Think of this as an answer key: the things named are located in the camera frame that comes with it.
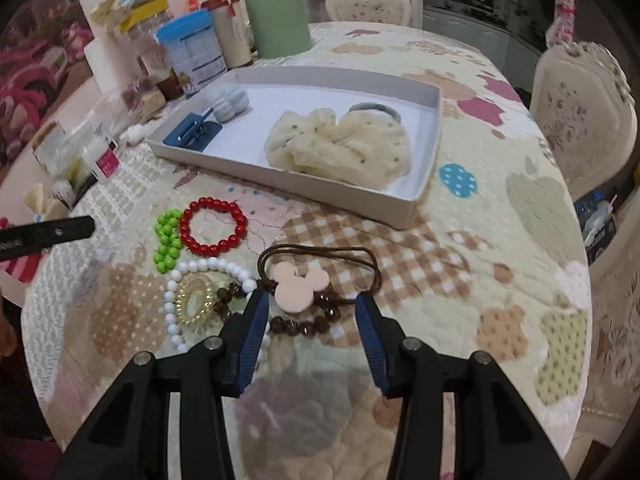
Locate brown glass jar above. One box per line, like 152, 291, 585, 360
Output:
156, 67, 187, 102

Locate cream dotted fabric scrunchie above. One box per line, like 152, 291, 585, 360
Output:
263, 106, 414, 192

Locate blue lidded can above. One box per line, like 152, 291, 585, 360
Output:
155, 9, 228, 98

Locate white box with pink label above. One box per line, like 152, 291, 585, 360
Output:
82, 130, 122, 184

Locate grey hair tie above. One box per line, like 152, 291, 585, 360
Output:
347, 102, 404, 124

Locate patchwork quilted tablecloth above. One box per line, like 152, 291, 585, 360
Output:
21, 22, 594, 480

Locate white paper roll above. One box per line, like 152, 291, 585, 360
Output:
83, 33, 135, 95

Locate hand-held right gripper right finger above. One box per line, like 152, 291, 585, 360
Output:
354, 292, 571, 480

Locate green bead bracelet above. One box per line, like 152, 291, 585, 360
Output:
153, 208, 184, 274

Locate white cardboard box tray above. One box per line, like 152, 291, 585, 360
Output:
145, 66, 444, 231

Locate brown hair tie pink mouse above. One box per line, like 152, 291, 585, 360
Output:
257, 244, 382, 313

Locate white bead bracelet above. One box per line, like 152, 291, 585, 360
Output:
163, 257, 272, 368

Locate red bead bracelet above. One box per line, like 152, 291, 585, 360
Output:
178, 197, 249, 257

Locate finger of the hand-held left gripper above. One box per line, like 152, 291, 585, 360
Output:
0, 216, 96, 262

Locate green bottle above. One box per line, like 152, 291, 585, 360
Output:
244, 0, 313, 59

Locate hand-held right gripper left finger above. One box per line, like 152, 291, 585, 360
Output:
52, 290, 271, 480

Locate cream ornate chair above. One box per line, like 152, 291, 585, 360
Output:
325, 0, 414, 27
529, 40, 638, 203

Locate clear yellow spiral hair tie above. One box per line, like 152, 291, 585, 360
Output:
173, 276, 216, 330

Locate yellow lidded clear jar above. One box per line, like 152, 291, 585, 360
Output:
118, 0, 172, 56

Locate beige cylinder with red ribbon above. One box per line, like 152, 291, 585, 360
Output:
202, 0, 254, 70

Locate brown bead bracelet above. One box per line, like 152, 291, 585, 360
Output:
209, 281, 343, 338

